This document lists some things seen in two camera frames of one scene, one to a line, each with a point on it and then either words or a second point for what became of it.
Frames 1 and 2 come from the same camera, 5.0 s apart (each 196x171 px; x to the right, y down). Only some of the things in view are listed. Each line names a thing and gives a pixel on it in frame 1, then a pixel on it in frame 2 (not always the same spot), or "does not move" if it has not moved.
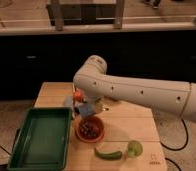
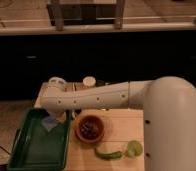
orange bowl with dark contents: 89,129 does not move
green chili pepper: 114,155 does not move
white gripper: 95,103 to 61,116
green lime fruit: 134,148 does not move
